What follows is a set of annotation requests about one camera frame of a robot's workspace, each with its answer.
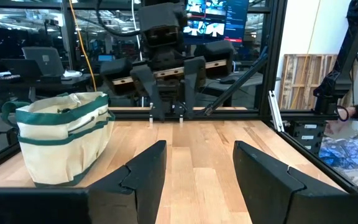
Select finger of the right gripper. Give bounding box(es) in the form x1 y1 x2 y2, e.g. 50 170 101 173
130 64 166 121
183 55 207 119

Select person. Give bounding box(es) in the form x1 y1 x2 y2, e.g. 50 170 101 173
318 99 358 187

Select silver aluminium bracket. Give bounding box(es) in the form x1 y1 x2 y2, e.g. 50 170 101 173
267 90 285 133

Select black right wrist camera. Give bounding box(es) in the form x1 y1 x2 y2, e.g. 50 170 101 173
143 26 178 47

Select dark laptop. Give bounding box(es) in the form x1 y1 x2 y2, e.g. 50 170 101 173
0 58 43 80

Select yellow extension cable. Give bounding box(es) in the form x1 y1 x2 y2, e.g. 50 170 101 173
69 0 98 93

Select black aluminium table frame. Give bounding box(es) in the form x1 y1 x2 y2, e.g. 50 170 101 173
0 0 358 194

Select beige green gardening bag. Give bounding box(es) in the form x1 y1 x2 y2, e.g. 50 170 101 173
1 91 116 187

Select black box white labels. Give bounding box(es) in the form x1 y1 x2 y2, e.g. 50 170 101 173
290 120 323 156

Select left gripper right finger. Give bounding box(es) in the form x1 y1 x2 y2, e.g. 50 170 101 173
232 140 347 224

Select wall monitor screen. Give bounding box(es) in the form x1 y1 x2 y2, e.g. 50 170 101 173
183 0 250 44

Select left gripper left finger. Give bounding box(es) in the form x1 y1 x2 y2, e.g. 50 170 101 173
87 139 167 224

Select wooden pallet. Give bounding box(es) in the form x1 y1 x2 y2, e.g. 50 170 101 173
280 53 354 110

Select grey laptop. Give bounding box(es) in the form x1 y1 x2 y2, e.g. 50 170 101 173
22 46 65 77

